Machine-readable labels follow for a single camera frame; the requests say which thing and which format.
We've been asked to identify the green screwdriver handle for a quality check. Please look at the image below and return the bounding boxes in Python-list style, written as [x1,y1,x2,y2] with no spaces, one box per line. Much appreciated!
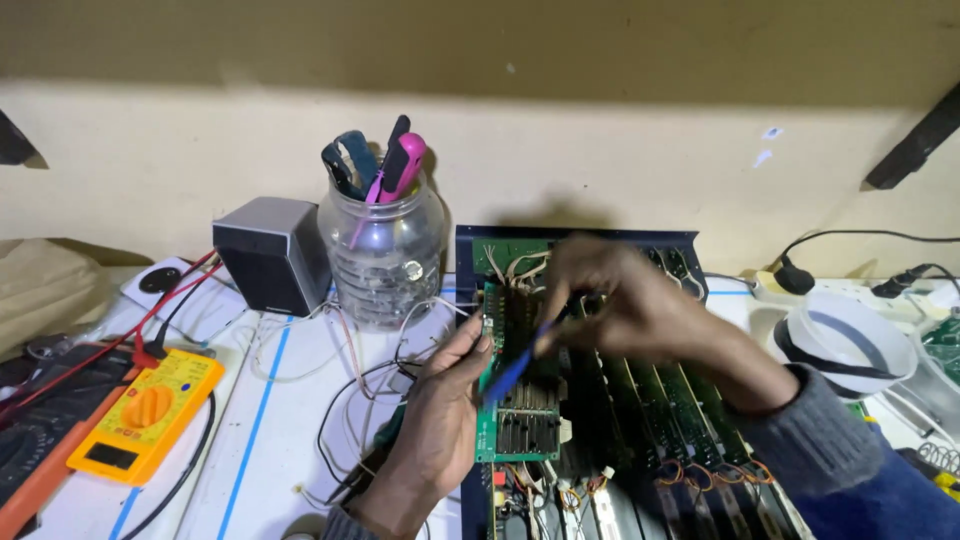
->
[372,403,408,457]

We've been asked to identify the black handled tool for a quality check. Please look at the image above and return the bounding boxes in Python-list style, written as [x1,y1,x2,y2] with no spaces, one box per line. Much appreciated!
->
[381,114,412,192]

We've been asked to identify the black and orange device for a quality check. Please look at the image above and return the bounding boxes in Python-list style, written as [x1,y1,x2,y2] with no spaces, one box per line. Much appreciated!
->
[0,343,145,540]

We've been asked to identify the white power strip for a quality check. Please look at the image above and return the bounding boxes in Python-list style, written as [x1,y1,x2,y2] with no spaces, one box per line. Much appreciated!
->
[748,268,960,320]

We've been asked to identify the clear plastic jar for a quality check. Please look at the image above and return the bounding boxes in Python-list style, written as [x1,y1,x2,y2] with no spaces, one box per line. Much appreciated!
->
[316,168,448,333]

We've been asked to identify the yellow multimeter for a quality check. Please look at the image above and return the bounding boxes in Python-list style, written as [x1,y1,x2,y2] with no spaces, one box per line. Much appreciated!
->
[66,347,226,488]

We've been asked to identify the blue handled pliers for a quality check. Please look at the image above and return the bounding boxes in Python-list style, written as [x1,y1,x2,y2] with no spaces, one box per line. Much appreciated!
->
[321,129,381,202]

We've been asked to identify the dark blue mixer chassis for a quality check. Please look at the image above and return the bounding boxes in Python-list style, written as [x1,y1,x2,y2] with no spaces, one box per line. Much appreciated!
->
[454,224,820,540]

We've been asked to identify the small grey black speaker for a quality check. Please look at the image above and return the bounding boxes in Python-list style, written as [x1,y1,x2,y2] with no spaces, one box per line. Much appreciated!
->
[212,196,333,318]

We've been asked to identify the black plug with cable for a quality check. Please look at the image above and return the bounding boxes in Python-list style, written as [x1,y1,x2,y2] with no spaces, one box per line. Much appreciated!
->
[870,262,960,300]

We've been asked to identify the clear plastic container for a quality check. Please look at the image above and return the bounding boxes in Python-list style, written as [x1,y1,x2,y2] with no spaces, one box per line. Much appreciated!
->
[885,303,960,444]

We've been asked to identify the red probe lead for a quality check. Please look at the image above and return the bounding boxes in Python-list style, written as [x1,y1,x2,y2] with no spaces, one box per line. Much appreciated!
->
[0,249,223,421]

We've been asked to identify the brown paper bag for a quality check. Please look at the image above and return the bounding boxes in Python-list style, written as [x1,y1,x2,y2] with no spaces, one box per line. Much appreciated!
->
[0,237,115,363]

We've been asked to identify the metal coil spring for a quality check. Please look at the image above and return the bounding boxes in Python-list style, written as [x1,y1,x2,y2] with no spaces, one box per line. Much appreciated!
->
[916,441,960,477]

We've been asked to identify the person's left hand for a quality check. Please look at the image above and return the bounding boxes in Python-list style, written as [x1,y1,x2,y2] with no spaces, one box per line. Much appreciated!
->
[358,315,496,520]

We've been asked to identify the white wire bundle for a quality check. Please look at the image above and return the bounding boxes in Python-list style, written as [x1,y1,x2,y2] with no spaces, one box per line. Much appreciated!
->
[247,296,474,399]

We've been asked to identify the black power plug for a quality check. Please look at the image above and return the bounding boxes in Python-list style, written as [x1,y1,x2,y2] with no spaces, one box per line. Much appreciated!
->
[772,253,817,296]

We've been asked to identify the blue handled tool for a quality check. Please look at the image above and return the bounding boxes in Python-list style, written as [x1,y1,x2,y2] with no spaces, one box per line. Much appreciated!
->
[482,321,558,408]

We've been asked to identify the person's right hand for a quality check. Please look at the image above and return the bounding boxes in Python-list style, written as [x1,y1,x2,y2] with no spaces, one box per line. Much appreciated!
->
[534,234,735,393]

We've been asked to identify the black power cable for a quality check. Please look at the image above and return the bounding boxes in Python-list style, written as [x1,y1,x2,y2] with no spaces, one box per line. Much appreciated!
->
[778,228,960,264]

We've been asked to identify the black probe lead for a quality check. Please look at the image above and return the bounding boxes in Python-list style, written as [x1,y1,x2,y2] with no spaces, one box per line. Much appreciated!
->
[142,258,226,361]

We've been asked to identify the thin black cable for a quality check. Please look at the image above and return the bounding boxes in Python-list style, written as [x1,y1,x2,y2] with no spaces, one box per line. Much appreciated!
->
[315,358,421,505]

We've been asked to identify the green circuit board with sliders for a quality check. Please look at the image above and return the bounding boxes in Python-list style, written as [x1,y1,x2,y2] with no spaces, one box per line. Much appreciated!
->
[474,281,565,464]

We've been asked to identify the small green circuit board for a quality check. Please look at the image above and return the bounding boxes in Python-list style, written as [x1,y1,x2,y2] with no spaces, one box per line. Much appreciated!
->
[921,315,960,369]

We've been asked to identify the black shelf bracket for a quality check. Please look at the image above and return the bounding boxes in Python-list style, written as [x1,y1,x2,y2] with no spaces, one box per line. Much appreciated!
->
[864,81,960,192]
[0,107,37,168]

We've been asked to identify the pink handled tool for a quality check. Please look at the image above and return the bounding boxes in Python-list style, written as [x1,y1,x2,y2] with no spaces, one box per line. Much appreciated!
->
[349,132,428,250]

